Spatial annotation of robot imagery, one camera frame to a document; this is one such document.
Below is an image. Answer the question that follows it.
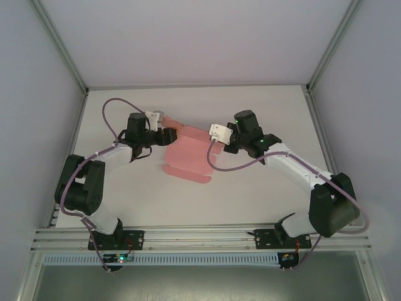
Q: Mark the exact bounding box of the pink paper box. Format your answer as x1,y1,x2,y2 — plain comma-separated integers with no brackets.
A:
162,115,224,185

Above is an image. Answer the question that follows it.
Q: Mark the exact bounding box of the thin black cable loop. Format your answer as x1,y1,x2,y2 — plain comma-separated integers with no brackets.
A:
130,142,154,164

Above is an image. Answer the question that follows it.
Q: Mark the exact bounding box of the aluminium table side rail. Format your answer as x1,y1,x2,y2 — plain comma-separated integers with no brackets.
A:
304,90,341,176
46,90,90,230

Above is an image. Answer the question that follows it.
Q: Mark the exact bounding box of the aluminium mounting rail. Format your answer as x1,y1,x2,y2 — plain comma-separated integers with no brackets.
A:
30,221,372,252

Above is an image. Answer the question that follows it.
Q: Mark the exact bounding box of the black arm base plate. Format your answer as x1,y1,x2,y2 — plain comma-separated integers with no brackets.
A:
254,228,311,251
87,230,145,251

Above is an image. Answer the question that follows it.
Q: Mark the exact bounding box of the aluminium frame post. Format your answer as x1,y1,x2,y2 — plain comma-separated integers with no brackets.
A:
33,0,90,95
305,0,366,94

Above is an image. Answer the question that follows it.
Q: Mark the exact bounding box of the white slotted cable duct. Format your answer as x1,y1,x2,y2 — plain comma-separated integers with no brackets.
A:
42,252,279,268

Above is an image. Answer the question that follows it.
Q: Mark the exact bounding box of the aluminium frame leg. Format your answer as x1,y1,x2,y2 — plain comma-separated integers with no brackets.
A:
15,250,43,301
365,250,389,301

